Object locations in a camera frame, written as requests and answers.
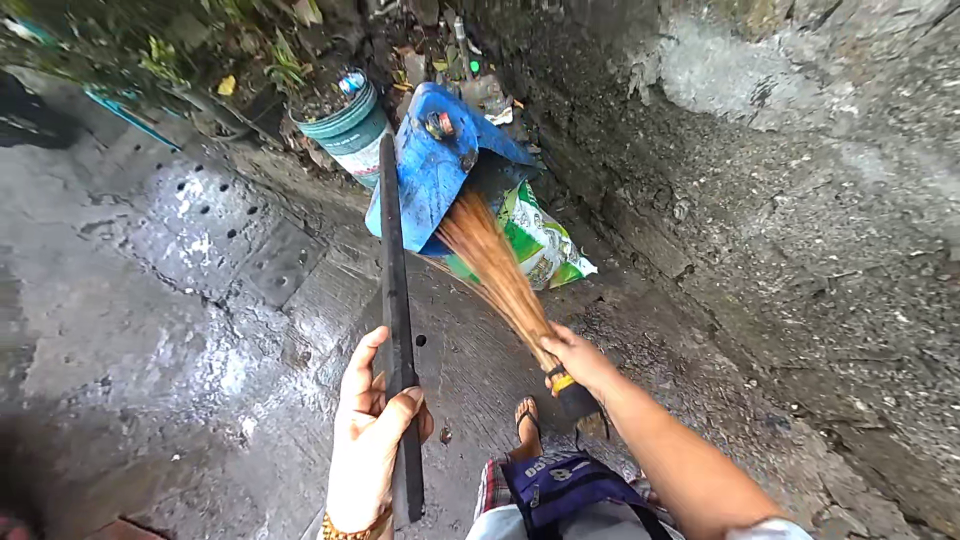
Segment person's left hand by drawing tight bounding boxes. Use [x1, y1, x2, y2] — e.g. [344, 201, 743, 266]
[326, 325, 435, 535]

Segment person's right hand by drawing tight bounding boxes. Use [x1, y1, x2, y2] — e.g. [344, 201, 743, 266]
[540, 321, 621, 400]

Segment blue dustpan with black handle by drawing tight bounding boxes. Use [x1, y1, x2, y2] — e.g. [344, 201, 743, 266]
[364, 81, 538, 531]

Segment brown stick broom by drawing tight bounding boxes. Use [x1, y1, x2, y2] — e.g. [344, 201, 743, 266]
[408, 187, 611, 441]

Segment person's left forearm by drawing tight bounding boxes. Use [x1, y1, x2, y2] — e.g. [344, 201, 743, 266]
[321, 507, 395, 540]

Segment person's right forearm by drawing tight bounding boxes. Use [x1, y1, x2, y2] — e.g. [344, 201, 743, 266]
[594, 367, 815, 540]

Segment person's legs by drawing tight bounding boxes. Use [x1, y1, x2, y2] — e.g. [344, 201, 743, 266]
[474, 395, 661, 520]

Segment green and white plastic bag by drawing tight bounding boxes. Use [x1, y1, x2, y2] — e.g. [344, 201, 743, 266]
[445, 178, 599, 292]

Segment person's body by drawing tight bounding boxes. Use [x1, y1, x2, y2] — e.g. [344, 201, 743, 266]
[465, 504, 687, 540]

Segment purple bag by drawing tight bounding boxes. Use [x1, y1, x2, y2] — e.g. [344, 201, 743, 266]
[501, 450, 672, 540]

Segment green plastic bucket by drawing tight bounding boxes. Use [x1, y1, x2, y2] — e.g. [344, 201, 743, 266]
[289, 69, 394, 190]

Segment clear bottle with green cap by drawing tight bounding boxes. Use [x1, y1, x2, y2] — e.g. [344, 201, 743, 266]
[460, 60, 514, 121]

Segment clear narrow plastic bottle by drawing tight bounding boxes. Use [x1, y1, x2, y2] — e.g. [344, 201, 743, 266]
[453, 15, 475, 81]

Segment teal pole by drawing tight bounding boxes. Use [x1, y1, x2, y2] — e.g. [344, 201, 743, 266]
[84, 89, 182, 152]

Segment green leafy plants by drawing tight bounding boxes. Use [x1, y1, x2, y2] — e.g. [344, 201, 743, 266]
[0, 0, 324, 121]

